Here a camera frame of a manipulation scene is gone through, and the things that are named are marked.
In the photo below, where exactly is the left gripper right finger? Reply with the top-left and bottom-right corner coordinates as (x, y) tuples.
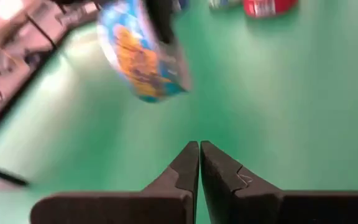
(200, 140), (358, 224)

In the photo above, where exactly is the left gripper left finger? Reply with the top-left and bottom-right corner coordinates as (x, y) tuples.
(29, 140), (200, 224)

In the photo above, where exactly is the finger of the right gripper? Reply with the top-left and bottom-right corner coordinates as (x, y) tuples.
(144, 0), (181, 46)

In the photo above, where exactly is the teal label barcode can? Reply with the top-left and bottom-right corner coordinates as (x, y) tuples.
(96, 0), (194, 103)

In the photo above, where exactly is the silver lid pink label can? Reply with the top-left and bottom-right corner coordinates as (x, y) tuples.
(243, 0), (298, 19)

